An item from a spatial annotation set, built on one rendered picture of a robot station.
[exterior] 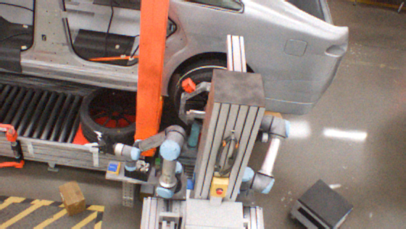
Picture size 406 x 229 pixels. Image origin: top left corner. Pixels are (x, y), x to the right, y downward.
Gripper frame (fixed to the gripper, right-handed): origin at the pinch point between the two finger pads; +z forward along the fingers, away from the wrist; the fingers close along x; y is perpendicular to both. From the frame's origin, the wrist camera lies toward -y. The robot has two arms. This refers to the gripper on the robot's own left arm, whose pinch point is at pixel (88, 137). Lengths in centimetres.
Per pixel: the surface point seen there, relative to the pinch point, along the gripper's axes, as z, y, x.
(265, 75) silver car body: -100, -5, 124
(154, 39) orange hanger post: -24, -55, 49
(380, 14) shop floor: -260, 64, 529
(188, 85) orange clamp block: -43, 2, 90
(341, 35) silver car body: -150, -53, 134
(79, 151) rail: 39, 80, 61
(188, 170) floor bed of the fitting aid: -54, 107, 103
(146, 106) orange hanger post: -20, 6, 56
